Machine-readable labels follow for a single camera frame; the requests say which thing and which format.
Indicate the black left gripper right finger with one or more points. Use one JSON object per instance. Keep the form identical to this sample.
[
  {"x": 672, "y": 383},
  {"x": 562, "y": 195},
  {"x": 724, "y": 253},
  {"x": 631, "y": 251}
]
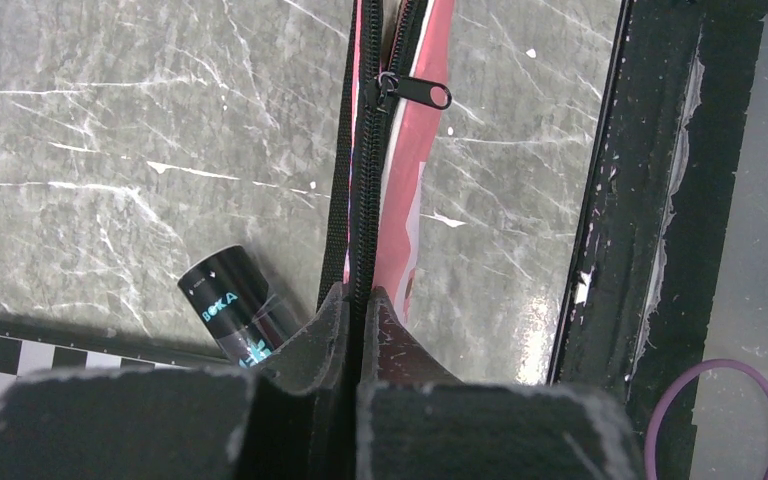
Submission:
[{"x": 415, "y": 420}]

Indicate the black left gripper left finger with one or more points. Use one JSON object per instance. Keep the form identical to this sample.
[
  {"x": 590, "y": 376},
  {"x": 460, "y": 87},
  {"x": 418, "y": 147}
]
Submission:
[{"x": 285, "y": 419}]

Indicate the black shuttlecock tube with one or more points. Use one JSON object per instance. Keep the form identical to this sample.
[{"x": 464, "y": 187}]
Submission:
[{"x": 244, "y": 313}]

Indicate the pink racket bag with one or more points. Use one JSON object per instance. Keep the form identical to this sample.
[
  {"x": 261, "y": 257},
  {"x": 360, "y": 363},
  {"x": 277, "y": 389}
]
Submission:
[{"x": 393, "y": 97}]

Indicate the black white chessboard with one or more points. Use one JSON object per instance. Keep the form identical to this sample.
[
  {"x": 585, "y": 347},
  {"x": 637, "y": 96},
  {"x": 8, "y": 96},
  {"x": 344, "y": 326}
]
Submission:
[{"x": 29, "y": 349}]

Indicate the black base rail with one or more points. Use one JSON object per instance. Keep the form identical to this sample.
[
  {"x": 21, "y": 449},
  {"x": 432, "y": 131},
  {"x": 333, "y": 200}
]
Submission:
[{"x": 655, "y": 209}]

